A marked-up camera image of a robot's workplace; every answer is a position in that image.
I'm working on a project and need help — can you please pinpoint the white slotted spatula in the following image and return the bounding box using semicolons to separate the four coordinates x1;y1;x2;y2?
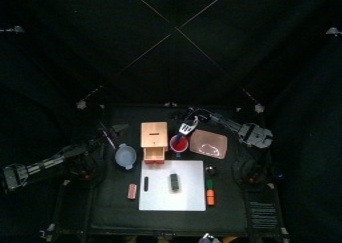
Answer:
176;119;200;142

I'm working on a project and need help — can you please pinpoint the white cutting board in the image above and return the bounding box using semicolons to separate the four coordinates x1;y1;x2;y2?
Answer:
138;159;207;212

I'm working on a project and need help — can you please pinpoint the dark green sushi roll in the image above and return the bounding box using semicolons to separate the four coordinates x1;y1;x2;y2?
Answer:
168;173;180;192

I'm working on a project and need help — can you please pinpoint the red plastic cup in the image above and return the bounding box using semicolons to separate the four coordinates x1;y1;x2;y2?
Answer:
168;134;190;154

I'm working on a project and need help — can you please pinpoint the pink salmon sushi piece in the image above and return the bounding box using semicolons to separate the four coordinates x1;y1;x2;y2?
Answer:
127;183;139;201

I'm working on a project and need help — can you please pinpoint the grey-blue plastic bowl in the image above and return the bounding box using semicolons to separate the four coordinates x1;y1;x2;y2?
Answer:
114;143;138;171

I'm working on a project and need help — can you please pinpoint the orange toy carrot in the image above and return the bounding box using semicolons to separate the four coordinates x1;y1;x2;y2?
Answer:
204;179;216;207

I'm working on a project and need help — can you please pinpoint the wooden box with drawer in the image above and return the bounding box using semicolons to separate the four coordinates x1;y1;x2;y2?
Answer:
140;121;170;165

